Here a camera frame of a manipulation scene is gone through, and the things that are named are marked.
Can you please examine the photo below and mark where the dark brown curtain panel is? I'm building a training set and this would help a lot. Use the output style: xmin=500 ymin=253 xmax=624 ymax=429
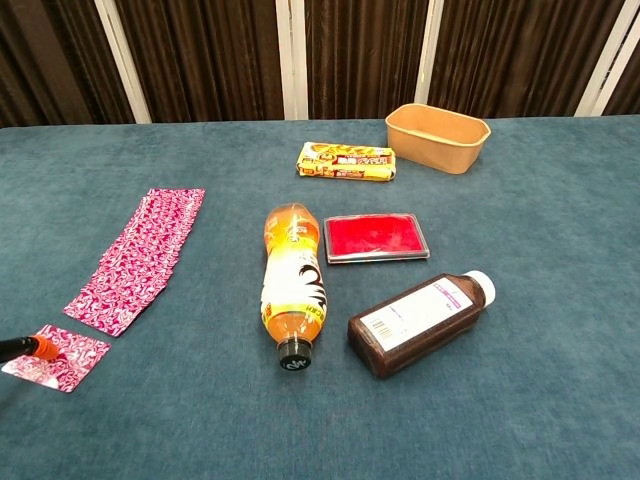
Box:
xmin=602 ymin=29 xmax=640 ymax=117
xmin=114 ymin=0 xmax=286 ymax=124
xmin=303 ymin=0 xmax=430 ymax=120
xmin=0 ymin=0 xmax=136 ymax=129
xmin=428 ymin=0 xmax=614 ymax=119

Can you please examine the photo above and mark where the spread pink patterned playing cards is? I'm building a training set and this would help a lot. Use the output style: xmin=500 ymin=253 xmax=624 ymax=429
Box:
xmin=63 ymin=187 xmax=207 ymax=338

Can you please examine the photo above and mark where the orange drink bottle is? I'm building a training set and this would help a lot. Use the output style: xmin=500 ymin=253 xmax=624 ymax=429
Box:
xmin=259 ymin=202 xmax=329 ymax=372

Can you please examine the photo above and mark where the red white packet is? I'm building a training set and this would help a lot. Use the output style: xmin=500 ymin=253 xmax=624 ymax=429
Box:
xmin=322 ymin=212 xmax=432 ymax=265

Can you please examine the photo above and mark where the yellow snack packet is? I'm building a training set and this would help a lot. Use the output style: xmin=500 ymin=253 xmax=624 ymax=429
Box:
xmin=296 ymin=141 xmax=399 ymax=183

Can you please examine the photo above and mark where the black orange-tipped left hand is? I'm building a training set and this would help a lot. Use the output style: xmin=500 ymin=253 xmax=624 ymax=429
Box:
xmin=0 ymin=335 xmax=60 ymax=365

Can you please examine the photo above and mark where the orange plastic bowl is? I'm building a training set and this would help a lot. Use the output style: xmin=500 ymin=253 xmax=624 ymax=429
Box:
xmin=384 ymin=102 xmax=493 ymax=176

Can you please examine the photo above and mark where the brown medicine bottle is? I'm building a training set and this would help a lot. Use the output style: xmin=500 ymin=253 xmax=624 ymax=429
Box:
xmin=347 ymin=270 xmax=498 ymax=380

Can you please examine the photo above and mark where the white partition post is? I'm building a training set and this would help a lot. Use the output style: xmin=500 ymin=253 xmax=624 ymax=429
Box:
xmin=275 ymin=0 xmax=310 ymax=121
xmin=573 ymin=0 xmax=637 ymax=118
xmin=413 ymin=0 xmax=445 ymax=119
xmin=93 ymin=0 xmax=153 ymax=125

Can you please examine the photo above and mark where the blue velvet tablecloth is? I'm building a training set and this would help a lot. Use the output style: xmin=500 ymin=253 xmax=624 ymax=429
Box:
xmin=0 ymin=114 xmax=640 ymax=480

